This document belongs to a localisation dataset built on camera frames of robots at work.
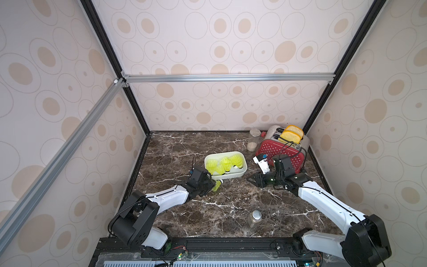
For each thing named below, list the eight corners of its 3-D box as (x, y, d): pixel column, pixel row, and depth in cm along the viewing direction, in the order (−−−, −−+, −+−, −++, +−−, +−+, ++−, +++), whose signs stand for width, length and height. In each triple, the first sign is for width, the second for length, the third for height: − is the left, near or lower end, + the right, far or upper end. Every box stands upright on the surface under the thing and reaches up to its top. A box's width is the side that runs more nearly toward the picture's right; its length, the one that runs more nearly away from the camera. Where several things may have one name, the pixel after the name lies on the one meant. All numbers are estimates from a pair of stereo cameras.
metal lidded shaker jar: (248, 227, 81) (251, 220, 73) (247, 217, 84) (250, 209, 76) (258, 227, 81) (263, 220, 73) (256, 217, 84) (261, 209, 76)
